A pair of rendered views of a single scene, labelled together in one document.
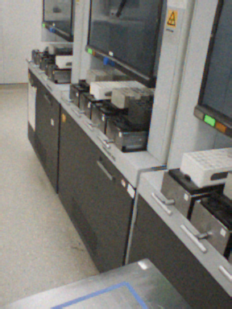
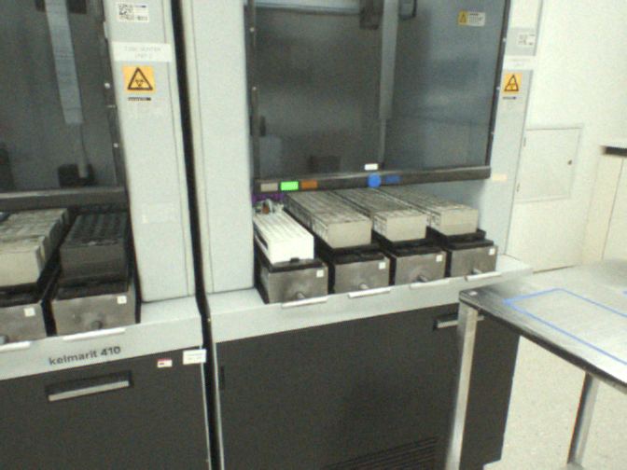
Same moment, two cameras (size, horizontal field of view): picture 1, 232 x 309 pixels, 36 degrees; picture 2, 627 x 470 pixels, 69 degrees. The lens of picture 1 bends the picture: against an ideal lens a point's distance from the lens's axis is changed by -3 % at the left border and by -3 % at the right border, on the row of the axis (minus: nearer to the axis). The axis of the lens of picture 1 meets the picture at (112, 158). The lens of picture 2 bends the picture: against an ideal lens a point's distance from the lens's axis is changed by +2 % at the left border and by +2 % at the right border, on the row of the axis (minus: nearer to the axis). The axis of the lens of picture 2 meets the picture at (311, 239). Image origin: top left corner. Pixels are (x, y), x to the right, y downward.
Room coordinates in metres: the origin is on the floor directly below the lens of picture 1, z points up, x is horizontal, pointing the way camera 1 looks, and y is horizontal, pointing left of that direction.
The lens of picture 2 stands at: (0.69, 0.72, 1.17)
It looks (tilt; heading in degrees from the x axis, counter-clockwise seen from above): 18 degrees down; 277
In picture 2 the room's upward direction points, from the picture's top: straight up
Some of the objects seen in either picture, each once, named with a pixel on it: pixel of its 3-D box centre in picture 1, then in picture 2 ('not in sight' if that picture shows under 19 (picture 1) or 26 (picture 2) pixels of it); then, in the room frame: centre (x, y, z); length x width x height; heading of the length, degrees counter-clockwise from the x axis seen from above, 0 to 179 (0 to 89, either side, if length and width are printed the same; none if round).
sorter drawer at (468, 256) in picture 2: not in sight; (407, 225); (0.56, -0.66, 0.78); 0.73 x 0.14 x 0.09; 117
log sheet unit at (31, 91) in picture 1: (30, 105); not in sight; (2.39, 0.62, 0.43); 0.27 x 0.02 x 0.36; 27
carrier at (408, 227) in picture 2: not in sight; (404, 228); (0.60, -0.39, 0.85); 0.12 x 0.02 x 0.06; 26
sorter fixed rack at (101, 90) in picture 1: (125, 91); not in sight; (1.54, -0.02, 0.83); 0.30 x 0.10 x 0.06; 117
